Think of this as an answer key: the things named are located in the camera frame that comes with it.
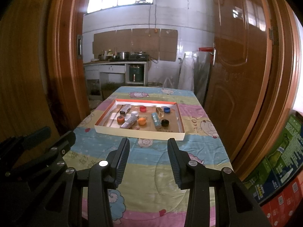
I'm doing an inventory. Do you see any blue bottle cap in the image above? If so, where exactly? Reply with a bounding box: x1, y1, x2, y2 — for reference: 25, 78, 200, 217
163, 107, 170, 113

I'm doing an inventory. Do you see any dark green air fryer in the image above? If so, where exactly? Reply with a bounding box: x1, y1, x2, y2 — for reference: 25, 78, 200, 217
129, 65, 144, 82

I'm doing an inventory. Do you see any red cardboard carton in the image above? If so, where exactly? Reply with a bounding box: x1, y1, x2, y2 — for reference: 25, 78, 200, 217
261, 172, 302, 226

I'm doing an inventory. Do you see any orange cap with label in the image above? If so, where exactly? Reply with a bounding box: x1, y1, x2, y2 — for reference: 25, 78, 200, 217
117, 115, 125, 124

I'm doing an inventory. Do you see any wooden door frame left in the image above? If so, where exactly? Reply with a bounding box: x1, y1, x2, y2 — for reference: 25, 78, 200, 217
46, 0, 90, 135

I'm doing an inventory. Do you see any white Hello Kitty box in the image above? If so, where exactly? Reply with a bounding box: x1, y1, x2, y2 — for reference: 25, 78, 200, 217
120, 104, 131, 115

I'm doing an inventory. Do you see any black bottle cap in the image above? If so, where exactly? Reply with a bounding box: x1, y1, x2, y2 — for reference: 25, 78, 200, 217
161, 119, 169, 127

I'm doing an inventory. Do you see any black gas stove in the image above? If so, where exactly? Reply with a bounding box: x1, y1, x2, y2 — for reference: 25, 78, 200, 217
128, 52, 149, 61

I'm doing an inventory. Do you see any light blue slim box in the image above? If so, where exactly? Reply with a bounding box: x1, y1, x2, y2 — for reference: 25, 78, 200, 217
151, 112, 161, 128

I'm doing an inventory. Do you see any shallow cardboard tray box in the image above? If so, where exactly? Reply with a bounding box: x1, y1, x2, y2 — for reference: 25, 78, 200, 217
95, 99, 185, 141

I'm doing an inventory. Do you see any cardboard sheet on wall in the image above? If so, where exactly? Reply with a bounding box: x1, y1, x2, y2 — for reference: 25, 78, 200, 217
92, 28, 178, 61

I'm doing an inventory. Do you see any red bottle cap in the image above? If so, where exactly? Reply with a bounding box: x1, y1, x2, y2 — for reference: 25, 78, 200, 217
140, 106, 147, 112

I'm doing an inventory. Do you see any steel cooking pot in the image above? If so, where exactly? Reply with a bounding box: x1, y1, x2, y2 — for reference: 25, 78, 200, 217
117, 51, 129, 61

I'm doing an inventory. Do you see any rolled clear plastic sheet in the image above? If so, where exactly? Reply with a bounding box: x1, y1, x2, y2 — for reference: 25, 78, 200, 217
178, 51, 212, 104

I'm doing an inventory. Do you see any white kitchen counter cabinet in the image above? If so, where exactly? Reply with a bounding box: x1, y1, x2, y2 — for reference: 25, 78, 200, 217
84, 61, 148, 86

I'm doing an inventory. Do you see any plain orange bottle cap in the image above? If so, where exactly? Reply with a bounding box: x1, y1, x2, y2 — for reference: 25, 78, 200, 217
138, 117, 146, 126

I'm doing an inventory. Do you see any white translucent cap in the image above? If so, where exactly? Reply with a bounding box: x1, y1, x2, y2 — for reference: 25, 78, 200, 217
131, 111, 139, 117

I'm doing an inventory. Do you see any green cardboard carton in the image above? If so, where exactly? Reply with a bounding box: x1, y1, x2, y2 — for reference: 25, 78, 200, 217
243, 114, 302, 203

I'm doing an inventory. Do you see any brown wooden door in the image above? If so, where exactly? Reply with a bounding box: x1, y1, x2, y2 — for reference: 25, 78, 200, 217
204, 0, 272, 160

